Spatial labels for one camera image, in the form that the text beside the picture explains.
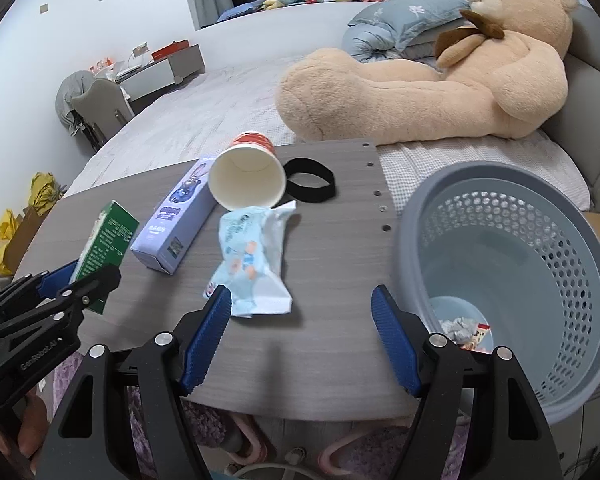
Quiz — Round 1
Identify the green white carton box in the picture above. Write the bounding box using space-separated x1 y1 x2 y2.
70 200 139 314

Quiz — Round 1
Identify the purple Zootopia toothpaste box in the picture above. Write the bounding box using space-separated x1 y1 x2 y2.
130 157 216 275

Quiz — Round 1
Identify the red beige snack wrapper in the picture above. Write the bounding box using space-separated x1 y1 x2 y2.
460 323 493 353

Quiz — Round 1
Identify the white tissue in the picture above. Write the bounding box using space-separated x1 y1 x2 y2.
440 316 478 347

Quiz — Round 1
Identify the light blue snack wrapper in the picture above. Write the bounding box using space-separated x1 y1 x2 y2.
203 200 297 318

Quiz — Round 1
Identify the red white paper cup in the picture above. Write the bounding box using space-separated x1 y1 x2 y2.
208 131 287 210

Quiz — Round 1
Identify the grey plastic trash basket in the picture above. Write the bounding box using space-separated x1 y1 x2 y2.
392 162 600 424

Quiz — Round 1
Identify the person's left hand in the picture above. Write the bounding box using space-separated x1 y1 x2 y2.
0 388 49 479

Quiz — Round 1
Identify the cardboard box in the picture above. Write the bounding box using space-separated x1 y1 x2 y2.
2 207 48 275

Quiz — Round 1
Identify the yellow bag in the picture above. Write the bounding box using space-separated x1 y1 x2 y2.
0 172 64 276

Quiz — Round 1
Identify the grey chair with clothes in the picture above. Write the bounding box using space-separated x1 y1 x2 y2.
54 70 135 152

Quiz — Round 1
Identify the bed with white sheet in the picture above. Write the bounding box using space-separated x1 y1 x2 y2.
64 54 592 226

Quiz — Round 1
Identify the grey white desk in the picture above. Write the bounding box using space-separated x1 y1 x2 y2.
117 44 204 101

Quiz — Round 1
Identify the black hair band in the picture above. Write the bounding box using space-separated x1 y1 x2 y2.
283 157 337 204

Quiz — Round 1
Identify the red box on desk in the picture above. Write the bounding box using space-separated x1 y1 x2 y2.
151 39 189 62

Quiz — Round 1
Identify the blue cushion on sill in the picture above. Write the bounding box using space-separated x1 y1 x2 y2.
216 0 264 23

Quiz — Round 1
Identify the grey folded duvet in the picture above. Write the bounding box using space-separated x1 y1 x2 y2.
342 24 440 67

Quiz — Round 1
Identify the large beige teddy bear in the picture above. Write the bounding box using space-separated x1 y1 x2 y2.
275 0 580 146

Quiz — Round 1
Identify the grey blue pillow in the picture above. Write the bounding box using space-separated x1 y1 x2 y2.
349 0 469 49

